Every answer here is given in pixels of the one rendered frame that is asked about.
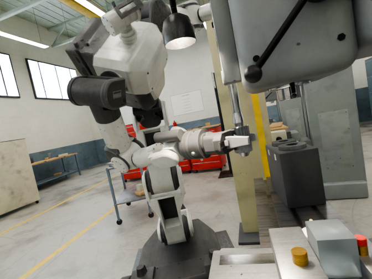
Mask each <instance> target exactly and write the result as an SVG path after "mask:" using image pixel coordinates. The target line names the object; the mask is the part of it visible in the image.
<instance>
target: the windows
mask: <svg viewBox="0 0 372 279"><path fill-rule="evenodd" d="M25 62H26V65H27V69H28V73H29V77H30V82H31V85H32V89H33V93H34V97H35V99H44V100H69V99H68V96H67V92H66V89H67V85H68V82H69V80H70V79H71V78H73V77H75V76H77V73H76V69H72V68H67V67H64V66H59V65H54V64H49V63H45V62H42V61H37V60H33V59H28V58H25ZM0 97H6V98H20V94H19V90H18V85H17V81H16V77H15V74H14V70H13V66H12V62H11V57H10V55H9V54H6V53H1V52H0Z"/></svg>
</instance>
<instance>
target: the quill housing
mask: <svg viewBox="0 0 372 279"><path fill-rule="evenodd" d="M297 2H298V0H228V3H229V9H230V15H231V21H232V28H233V32H234V38H235V44H236V50H237V57H238V61H239V67H240V73H241V79H242V85H243V87H244V89H245V91H246V92H248V93H250V94H258V93H261V92H266V90H267V89H270V88H273V87H276V86H281V85H285V84H290V83H292V82H298V81H304V80H311V82H313V81H317V80H320V79H322V78H325V77H327V76H330V75H333V74H335V73H338V72H340V71H342V70H345V69H347V68H348V67H350V66H351V65H352V64H353V62H355V60H356V58H357V56H358V44H357V36H356V31H355V22H354V14H353V5H352V0H325V1H322V2H316V3H313V2H307V3H306V4H305V5H304V7H303V8H302V10H301V11H300V13H299V14H298V16H297V17H296V19H295V20H294V21H293V23H292V24H291V26H290V27H289V29H288V31H287V32H286V33H285V35H284V36H283V38H282V39H281V41H280V42H279V43H278V45H277V47H276V48H275V49H274V51H273V52H272V54H271V55H270V57H269V58H268V60H267V61H266V62H265V64H264V65H263V67H262V68H261V69H262V78H261V80H260V81H258V82H257V83H254V84H251V83H249V82H247V81H246V80H245V78H244V71H245V69H246V68H247V67H248V66H250V65H255V64H256V63H257V61H258V60H259V58H260V57H261V55H262V54H263V52H264V51H265V49H266V48H267V46H268V45H269V43H270V42H271V40H272V39H273V37H274V36H275V34H276V33H277V32H278V30H279V29H280V27H281V25H282V24H283V23H284V21H285V20H286V18H287V17H288V15H289V14H290V12H291V10H292V9H293V8H294V6H295V5H296V3H297Z"/></svg>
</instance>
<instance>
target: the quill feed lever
mask: <svg viewBox="0 0 372 279"><path fill-rule="evenodd" d="M322 1H325V0H298V2H297V3H296V5H295V6H294V8H293V9H292V10H291V12H290V14H289V15H288V17H287V18H286V20H285V21H284V23H283V24H282V25H281V27H280V29H279V30H278V32H277V33H276V34H275V36H274V37H273V39H272V40H271V42H270V43H269V45H268V46H267V48H266V49H265V51H264V52H263V54H262V55H261V57H260V58H259V60H258V61H257V63H256V64H255V65H250V66H248V67H247V68H246V69H245V71H244V78H245V80H246V81H247V82H249V83H251V84H254V83H257V82H258V81H260V80H261V78H262V69H261V68H262V67H263V65H264V64H265V62H266V61H267V60H268V58H269V57H270V55H271V54H272V52H273V51H274V49H275V48H276V47H277V45H278V43H279V42H280V41H281V39H282V38H283V36H284V35H285V33H286V32H287V31H288V29H289V27H290V26H291V24H292V23H293V21H294V20H295V19H296V17H297V16H298V14H299V13H300V11H301V10H302V8H303V7H304V5H305V4H306V3H307V2H313V3H316V2H322Z"/></svg>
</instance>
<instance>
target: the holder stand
mask: <svg viewBox="0 0 372 279"><path fill-rule="evenodd" d="M271 143H272V144H267V145H265V147H266V153H267V160H268V166H269V170H270V177H271V183H272V187H273V189H274V190H275V192H276V193H277V194H278V196H279V197H280V198H281V200H282V201H283V202H284V204H285V205H286V207H288V208H289V209H290V208H299V207H304V206H312V205H321V204H326V196H325V192H324V185H323V177H322V170H321V163H320V159H319V151H318V148H317V147H313V146H310V145H308V144H307V143H306V142H298V141H296V139H294V138H289V139H281V140H277V141H273V142H271Z"/></svg>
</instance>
